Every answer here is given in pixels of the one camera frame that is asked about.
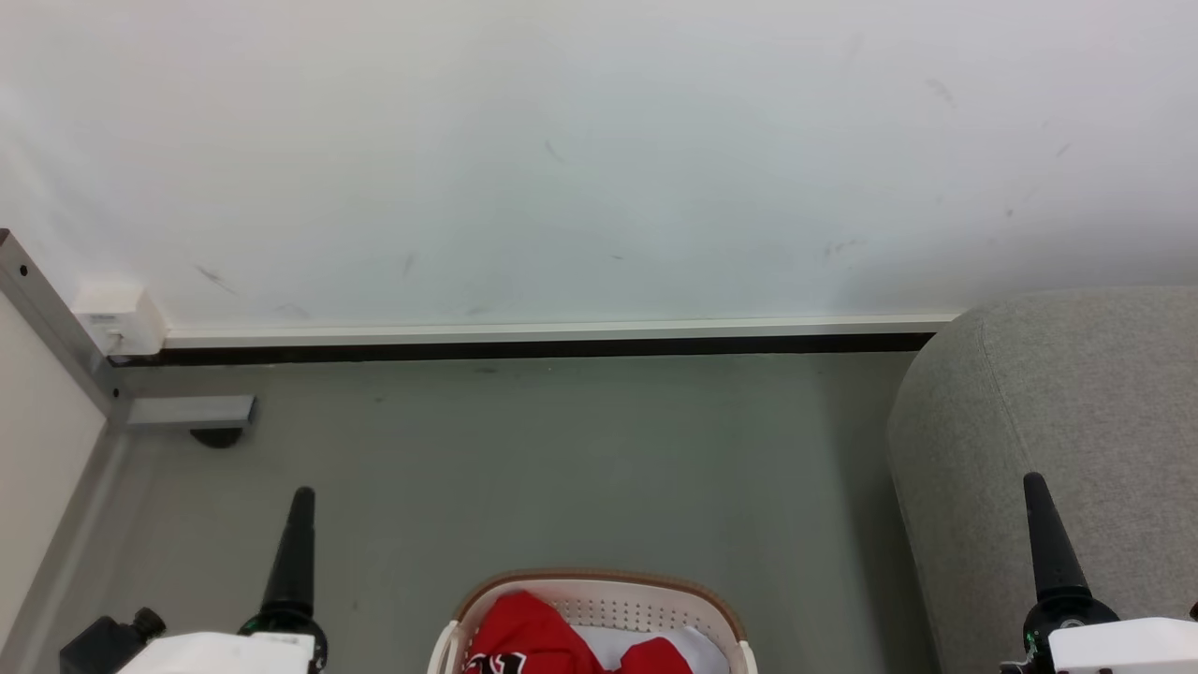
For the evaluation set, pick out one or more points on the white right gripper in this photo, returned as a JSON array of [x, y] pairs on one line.
[[1123, 648]]

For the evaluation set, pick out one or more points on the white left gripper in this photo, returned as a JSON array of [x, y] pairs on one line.
[[225, 653]]

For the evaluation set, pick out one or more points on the red garment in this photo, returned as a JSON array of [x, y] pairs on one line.
[[529, 637]]

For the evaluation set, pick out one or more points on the grey fabric sofa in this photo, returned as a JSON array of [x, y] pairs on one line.
[[1058, 421]]

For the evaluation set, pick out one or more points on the white garment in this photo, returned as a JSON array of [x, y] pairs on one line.
[[622, 646]]

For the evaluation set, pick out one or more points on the beige side panel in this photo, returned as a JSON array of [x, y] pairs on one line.
[[37, 440]]

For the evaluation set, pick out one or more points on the white laundry basket brown rim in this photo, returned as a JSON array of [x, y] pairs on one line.
[[599, 599]]

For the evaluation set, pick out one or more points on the white baseboard strip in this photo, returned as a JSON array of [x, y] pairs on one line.
[[562, 330]]

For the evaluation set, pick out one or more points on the black round frame foot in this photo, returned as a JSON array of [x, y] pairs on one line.
[[217, 437]]

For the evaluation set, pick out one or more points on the white wall box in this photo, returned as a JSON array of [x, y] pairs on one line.
[[117, 318]]

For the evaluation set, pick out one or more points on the grey metal frame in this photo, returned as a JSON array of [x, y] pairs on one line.
[[56, 323]]

